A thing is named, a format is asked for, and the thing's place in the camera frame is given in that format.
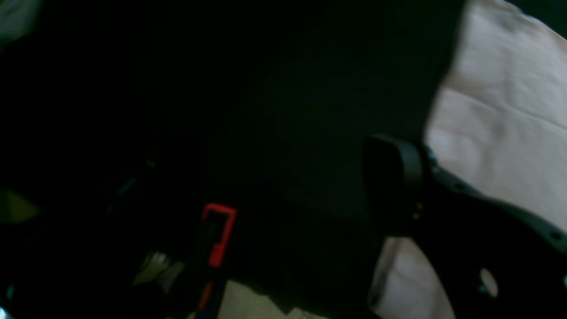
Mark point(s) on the red black clamp bottom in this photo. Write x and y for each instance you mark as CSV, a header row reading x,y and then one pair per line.
x,y
217,222

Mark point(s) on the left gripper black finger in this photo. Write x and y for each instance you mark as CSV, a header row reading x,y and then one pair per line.
x,y
495,260

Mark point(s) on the pink T-shirt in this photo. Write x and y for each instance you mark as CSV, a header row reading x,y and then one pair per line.
x,y
500,118

